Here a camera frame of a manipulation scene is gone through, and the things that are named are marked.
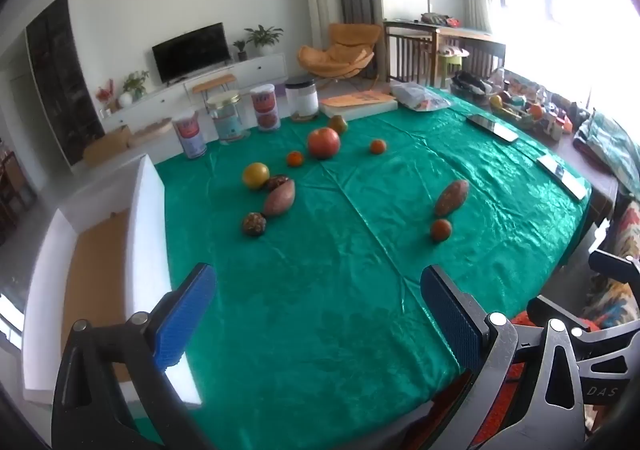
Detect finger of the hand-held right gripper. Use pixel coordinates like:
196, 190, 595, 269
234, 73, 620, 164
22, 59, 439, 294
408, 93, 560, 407
527, 296, 640, 403
589, 249, 640, 292

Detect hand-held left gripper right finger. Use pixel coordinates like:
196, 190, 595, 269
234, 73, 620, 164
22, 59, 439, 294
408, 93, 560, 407
420, 264, 586, 450

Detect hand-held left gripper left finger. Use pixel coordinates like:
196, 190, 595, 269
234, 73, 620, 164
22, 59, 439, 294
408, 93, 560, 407
52, 263, 217, 450

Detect white foam box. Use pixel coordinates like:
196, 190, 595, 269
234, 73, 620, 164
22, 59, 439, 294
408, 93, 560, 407
21, 154, 202, 407

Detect brown walnut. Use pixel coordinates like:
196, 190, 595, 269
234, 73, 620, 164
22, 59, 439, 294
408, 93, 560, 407
242, 212, 267, 237

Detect reddish sweet potato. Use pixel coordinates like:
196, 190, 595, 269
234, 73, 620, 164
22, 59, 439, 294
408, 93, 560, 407
434, 179, 470, 217
263, 179, 297, 217

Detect yellow round citrus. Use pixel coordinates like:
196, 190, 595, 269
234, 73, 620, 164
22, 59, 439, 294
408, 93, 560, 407
242, 162, 271, 190

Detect large red apple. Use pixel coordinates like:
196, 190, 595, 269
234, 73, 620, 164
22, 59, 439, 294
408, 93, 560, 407
307, 127, 342, 160

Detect floral patterned blanket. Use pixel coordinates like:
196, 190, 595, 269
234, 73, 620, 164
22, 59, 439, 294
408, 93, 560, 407
582, 200, 640, 331

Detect orange red cloth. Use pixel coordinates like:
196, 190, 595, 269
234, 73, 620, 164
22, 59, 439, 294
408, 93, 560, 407
470, 310, 601, 450

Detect white remote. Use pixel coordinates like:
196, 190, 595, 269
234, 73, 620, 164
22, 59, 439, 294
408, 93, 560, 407
536, 153, 589, 201

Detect teal cloth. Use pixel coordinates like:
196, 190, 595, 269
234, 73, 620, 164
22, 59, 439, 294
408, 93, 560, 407
571, 109, 640, 203

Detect green tablecloth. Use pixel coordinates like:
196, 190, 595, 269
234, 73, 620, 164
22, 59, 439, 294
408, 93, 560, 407
131, 91, 594, 450

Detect basket of toys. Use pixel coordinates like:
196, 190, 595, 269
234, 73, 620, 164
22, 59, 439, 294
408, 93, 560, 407
489, 75, 576, 143

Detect red and white tin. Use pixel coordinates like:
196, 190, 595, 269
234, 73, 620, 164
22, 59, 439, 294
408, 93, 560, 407
172, 110, 208, 160

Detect black phone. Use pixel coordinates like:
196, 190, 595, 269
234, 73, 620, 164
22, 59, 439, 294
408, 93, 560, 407
465, 113, 519, 144

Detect glass jar with gold lid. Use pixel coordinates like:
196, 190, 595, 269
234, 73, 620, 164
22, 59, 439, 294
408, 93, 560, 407
206, 92, 249, 144

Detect wooden chair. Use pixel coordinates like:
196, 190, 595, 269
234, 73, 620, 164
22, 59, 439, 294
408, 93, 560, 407
0, 137, 38, 236

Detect white plastic bag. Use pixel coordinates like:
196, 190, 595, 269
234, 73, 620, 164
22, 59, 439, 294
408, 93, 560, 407
389, 82, 452, 112

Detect red label can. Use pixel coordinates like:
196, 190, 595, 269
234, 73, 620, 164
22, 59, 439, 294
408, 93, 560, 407
249, 84, 281, 133

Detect white flat box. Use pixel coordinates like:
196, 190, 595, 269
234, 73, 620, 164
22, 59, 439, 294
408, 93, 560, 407
318, 91, 399, 120

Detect wooden stool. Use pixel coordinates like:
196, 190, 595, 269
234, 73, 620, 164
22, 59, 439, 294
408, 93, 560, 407
192, 74, 237, 107

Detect plant in white vase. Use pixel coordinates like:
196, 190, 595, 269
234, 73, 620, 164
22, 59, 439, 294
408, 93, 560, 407
121, 70, 151, 107

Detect red flowers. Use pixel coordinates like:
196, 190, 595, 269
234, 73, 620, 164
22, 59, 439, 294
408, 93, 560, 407
95, 79, 120, 117

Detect clear jar with black lid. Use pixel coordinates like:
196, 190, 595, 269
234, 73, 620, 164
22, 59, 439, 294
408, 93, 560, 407
284, 78, 320, 123

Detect white television cabinet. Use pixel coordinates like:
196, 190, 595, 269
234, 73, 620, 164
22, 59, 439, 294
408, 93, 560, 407
97, 53, 289, 133

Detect green stool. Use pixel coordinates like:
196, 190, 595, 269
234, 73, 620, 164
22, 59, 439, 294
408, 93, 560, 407
438, 52, 464, 80

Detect dark cabinet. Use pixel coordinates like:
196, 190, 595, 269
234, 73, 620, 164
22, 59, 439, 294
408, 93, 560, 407
24, 0, 107, 167

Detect black television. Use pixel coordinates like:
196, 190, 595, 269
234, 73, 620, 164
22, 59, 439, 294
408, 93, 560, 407
151, 22, 232, 86

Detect orange lounge chair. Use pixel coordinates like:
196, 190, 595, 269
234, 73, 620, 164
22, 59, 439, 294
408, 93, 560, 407
298, 22, 382, 81

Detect large potted plant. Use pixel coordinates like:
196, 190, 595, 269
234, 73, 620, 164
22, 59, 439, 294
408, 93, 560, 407
244, 24, 285, 57

